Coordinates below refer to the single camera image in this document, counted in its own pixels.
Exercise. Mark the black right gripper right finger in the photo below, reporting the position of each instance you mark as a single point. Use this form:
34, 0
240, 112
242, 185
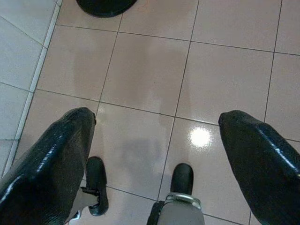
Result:
264, 168

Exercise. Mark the black robot right foot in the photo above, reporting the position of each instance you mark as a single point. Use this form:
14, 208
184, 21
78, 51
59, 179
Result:
181, 178

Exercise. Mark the grey robot left leg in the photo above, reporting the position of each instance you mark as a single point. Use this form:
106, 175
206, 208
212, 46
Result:
86, 199

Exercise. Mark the black robot left foot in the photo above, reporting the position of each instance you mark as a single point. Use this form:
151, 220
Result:
95, 175

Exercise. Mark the grey robot right leg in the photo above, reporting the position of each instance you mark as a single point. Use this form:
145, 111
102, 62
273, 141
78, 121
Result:
180, 211

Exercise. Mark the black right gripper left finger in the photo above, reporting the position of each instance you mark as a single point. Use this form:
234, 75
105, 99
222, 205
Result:
47, 175

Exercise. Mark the black round base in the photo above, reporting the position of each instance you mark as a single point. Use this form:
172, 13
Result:
105, 8

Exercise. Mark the white folding table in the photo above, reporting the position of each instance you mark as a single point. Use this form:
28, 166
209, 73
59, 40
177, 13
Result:
18, 58

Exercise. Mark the black robot foot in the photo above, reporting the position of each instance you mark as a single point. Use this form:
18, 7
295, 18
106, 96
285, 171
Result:
95, 175
181, 178

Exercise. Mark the grey robot leg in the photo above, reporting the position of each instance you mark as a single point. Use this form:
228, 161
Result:
180, 211
86, 199

